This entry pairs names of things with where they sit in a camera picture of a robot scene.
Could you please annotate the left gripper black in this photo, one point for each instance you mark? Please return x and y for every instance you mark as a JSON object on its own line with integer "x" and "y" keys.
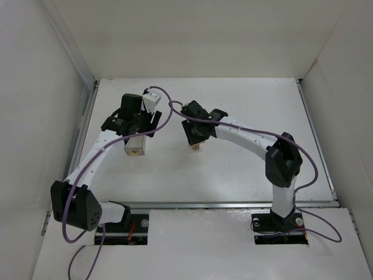
{"x": 150, "y": 126}

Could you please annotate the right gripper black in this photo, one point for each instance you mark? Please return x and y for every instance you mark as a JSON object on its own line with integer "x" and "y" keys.
{"x": 192, "y": 133}

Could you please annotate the striped dark wood block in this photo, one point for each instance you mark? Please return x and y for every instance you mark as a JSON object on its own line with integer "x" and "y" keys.
{"x": 196, "y": 147}

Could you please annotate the clear plastic box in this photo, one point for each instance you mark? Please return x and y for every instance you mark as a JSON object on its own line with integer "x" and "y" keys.
{"x": 135, "y": 146}

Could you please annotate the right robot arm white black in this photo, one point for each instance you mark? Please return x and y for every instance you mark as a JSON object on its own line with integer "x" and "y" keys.
{"x": 282, "y": 159}

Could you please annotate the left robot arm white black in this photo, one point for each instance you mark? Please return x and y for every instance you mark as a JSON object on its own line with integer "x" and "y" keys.
{"x": 73, "y": 200}

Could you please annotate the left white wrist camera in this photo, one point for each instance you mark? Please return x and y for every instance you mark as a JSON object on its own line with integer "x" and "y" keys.
{"x": 150, "y": 101}

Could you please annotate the aluminium rail left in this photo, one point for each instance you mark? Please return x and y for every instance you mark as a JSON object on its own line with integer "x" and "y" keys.
{"x": 79, "y": 129}

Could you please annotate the aluminium rail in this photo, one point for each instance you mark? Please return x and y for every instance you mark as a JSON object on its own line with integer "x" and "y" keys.
{"x": 224, "y": 205}
{"x": 79, "y": 129}
{"x": 317, "y": 140}

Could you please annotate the aluminium rail front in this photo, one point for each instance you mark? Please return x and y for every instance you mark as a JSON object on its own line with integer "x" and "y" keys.
{"x": 224, "y": 205}

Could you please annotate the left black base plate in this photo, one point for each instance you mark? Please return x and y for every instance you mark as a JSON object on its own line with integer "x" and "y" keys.
{"x": 131, "y": 233}

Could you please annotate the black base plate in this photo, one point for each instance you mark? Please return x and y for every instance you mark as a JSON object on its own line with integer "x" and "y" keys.
{"x": 271, "y": 229}
{"x": 131, "y": 233}

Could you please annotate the aluminium rail right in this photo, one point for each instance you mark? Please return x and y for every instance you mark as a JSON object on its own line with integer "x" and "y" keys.
{"x": 317, "y": 140}

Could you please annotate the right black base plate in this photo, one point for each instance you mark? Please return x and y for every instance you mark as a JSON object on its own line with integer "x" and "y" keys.
{"x": 271, "y": 229}

